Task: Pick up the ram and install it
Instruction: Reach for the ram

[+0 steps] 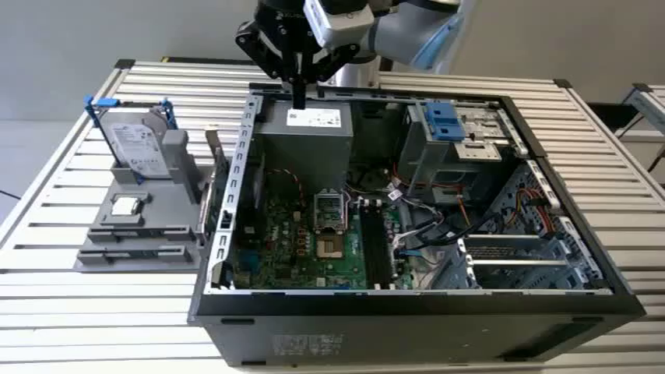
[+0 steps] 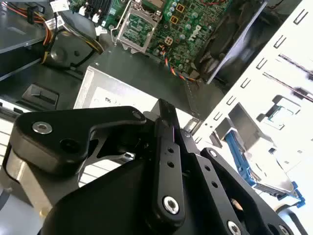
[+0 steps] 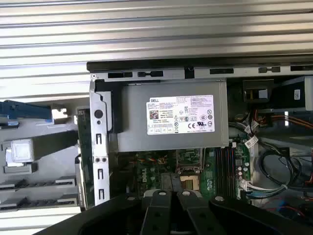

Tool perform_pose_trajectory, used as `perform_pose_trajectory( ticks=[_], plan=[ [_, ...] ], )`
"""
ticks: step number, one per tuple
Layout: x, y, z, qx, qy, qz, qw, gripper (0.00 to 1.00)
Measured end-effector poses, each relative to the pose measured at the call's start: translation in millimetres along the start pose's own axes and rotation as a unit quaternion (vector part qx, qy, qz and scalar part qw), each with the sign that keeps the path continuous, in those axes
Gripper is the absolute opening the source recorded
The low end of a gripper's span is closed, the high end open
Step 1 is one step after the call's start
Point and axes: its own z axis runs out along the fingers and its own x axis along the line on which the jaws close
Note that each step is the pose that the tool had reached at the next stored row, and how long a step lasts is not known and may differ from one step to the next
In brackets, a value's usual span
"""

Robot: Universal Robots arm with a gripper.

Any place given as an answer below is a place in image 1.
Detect grey power supply unit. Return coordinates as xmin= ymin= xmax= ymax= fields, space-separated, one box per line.
xmin=252 ymin=99 xmax=356 ymax=196

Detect CPU socket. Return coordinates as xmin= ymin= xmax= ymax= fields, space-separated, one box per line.
xmin=314 ymin=230 xmax=348 ymax=261

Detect green motherboard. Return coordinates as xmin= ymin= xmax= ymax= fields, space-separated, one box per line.
xmin=230 ymin=163 xmax=417 ymax=291

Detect silver CPU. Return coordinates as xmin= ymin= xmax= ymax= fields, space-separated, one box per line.
xmin=110 ymin=196 xmax=142 ymax=217

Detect black case fan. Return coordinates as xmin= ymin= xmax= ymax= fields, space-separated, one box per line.
xmin=242 ymin=153 xmax=269 ymax=219

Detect metal socket cover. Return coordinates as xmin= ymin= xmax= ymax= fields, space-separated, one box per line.
xmin=313 ymin=189 xmax=348 ymax=231

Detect black PC case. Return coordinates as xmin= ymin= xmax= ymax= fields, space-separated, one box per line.
xmin=186 ymin=80 xmax=649 ymax=369

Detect black RAM slot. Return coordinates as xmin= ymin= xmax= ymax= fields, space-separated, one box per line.
xmin=374 ymin=204 xmax=389 ymax=285
xmin=366 ymin=204 xmax=380 ymax=285
xmin=361 ymin=204 xmax=374 ymax=285
xmin=381 ymin=204 xmax=396 ymax=285

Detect metal slat side table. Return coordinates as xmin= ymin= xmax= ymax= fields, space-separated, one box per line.
xmin=616 ymin=82 xmax=665 ymax=172

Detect blue plastic drive latch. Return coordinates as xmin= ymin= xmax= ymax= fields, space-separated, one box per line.
xmin=422 ymin=101 xmax=465 ymax=142

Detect black cable bundle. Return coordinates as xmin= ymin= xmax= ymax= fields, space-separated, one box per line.
xmin=392 ymin=206 xmax=502 ymax=252

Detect twisted red black fan wire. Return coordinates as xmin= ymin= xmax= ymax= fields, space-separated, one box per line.
xmin=266 ymin=168 xmax=308 ymax=207

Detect hard disk in blue carrier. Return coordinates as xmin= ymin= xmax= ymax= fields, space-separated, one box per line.
xmin=82 ymin=95 xmax=181 ymax=184

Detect metal disk bay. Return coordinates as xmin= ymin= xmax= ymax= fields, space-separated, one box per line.
xmin=456 ymin=233 xmax=606 ymax=291

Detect orange red power wires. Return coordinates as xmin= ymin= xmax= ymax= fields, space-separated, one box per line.
xmin=504 ymin=187 xmax=556 ymax=239

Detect blue RAM stick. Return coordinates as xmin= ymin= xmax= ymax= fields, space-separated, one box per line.
xmin=101 ymin=250 xmax=162 ymax=261
xmin=110 ymin=228 xmax=168 ymax=238

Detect grey parts rack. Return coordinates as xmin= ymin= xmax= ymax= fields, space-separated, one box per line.
xmin=72 ymin=130 xmax=217 ymax=273

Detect metal drive cage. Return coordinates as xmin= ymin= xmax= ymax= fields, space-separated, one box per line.
xmin=397 ymin=99 xmax=526 ymax=204

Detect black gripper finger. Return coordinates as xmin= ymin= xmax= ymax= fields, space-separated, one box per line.
xmin=300 ymin=43 xmax=361 ymax=111
xmin=232 ymin=21 xmax=301 ymax=111

